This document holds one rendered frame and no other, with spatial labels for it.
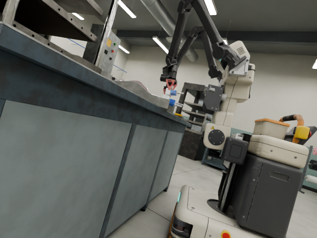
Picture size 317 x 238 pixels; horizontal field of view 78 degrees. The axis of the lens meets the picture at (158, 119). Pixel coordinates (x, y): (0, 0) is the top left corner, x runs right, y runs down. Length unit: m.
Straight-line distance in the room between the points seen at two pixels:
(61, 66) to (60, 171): 0.32
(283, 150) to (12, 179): 1.16
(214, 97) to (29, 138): 1.05
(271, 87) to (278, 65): 0.81
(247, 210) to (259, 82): 7.18
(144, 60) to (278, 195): 9.62
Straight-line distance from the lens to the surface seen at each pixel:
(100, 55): 1.90
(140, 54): 10.70
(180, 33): 1.47
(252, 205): 1.25
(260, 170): 1.22
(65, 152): 0.66
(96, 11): 2.00
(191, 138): 5.44
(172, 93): 1.45
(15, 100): 0.51
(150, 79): 9.78
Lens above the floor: 0.71
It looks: 1 degrees up
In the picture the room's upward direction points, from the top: 16 degrees clockwise
